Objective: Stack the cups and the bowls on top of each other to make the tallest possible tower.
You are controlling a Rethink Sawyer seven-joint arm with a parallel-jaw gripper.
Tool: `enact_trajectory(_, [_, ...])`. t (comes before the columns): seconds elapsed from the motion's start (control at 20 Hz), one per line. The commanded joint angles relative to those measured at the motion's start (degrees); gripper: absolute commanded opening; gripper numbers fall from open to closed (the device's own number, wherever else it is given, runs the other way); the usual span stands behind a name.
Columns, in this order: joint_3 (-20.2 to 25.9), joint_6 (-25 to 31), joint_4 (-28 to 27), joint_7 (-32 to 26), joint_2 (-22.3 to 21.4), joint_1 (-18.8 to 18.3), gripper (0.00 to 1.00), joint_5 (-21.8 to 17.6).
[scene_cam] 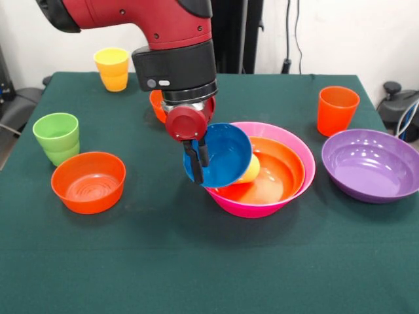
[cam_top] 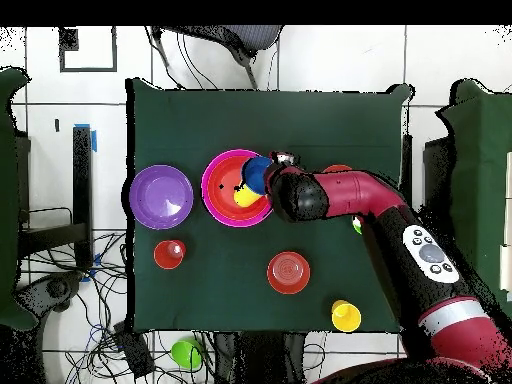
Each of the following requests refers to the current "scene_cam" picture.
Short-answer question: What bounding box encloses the black hanging wall cable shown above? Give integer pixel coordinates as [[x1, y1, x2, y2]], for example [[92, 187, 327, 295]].
[[282, 0, 304, 75]]

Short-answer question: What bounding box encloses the black column stand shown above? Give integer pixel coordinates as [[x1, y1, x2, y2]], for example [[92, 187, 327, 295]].
[[211, 0, 265, 75]]

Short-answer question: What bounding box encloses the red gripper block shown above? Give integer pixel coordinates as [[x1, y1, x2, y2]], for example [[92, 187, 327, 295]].
[[164, 96, 217, 184]]

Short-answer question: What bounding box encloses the purple plastic bowl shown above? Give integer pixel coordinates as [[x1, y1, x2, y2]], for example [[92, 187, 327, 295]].
[[321, 128, 419, 204]]

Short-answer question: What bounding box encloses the large orange plastic bowl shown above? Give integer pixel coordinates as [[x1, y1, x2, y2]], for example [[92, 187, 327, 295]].
[[228, 136, 306, 204]]

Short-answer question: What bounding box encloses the small orange plastic bowl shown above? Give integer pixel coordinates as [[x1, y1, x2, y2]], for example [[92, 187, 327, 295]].
[[149, 90, 168, 125], [50, 151, 127, 215]]

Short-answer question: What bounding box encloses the black chair base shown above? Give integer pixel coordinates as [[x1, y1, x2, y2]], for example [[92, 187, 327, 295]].
[[0, 86, 43, 131], [376, 80, 419, 138]]

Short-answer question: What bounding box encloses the yellow plastic cup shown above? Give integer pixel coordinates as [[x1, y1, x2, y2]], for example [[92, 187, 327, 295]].
[[93, 47, 130, 92], [236, 153, 261, 184]]

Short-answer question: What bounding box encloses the tangle of floor cables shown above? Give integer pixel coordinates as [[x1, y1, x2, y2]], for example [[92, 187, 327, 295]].
[[396, 99, 419, 142]]

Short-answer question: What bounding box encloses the large pink plastic bowl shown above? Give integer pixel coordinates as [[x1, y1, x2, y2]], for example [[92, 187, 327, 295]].
[[205, 121, 317, 219]]

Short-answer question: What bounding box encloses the dark green table cloth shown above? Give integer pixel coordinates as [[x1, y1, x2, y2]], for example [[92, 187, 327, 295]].
[[0, 71, 419, 314]]

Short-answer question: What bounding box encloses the green plastic cup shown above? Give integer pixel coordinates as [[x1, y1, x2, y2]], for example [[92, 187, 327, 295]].
[[32, 113, 81, 167]]

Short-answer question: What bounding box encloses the orange plastic cup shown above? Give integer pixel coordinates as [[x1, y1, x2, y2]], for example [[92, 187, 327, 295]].
[[316, 86, 361, 138]]

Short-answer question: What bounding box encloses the blue plastic bowl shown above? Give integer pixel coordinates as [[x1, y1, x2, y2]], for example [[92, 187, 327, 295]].
[[183, 122, 254, 189]]

